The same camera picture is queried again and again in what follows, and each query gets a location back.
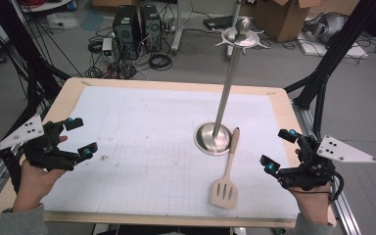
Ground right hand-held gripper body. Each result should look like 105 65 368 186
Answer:
278 133 376 192

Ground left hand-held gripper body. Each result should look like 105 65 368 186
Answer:
0 114 79 172

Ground wooden slotted spatula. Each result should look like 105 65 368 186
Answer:
210 126 242 210

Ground person's left hand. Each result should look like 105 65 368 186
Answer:
13 135 70 213

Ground person's right hand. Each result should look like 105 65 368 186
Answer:
288 148 337 226

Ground white grid paper mat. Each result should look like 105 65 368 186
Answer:
42 85 300 219

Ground tall metal utensil stand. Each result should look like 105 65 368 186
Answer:
193 16 270 157

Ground small white power box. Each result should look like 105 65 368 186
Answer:
101 37 114 57

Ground white flat board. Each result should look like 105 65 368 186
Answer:
298 30 370 60

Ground clear plastic bag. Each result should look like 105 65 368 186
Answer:
47 12 79 30

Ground large black computer tower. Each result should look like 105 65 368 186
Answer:
112 4 142 62

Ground brown cardboard box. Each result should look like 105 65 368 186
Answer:
254 0 322 43

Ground grey bag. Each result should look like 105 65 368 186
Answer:
303 12 349 45

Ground round white table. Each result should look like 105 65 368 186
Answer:
19 0 73 14

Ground slim black computer tower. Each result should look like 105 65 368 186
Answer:
139 4 163 53

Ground flat black device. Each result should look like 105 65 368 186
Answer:
203 15 234 31

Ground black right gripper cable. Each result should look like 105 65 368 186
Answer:
293 170 346 204

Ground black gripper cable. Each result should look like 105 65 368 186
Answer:
1 150 23 194
293 170 346 204

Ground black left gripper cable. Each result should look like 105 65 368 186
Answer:
1 150 23 194

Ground tangle of black cables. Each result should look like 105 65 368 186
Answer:
87 27 139 80

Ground black metal frame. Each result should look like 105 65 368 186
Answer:
0 0 71 184
283 0 376 141

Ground coiled black cable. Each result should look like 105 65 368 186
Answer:
149 53 173 71

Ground grey metal stand post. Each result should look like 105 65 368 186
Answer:
170 0 185 55

